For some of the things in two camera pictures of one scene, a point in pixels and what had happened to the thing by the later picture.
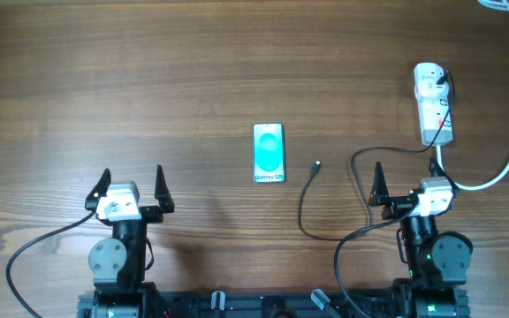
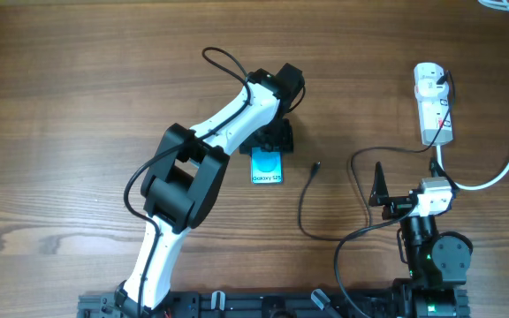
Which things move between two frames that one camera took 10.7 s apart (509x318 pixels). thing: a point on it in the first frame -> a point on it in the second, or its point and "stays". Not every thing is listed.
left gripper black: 150,214 -> 284,143
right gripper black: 397,205 stays
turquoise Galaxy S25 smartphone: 268,153 stays
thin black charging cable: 316,165 stays
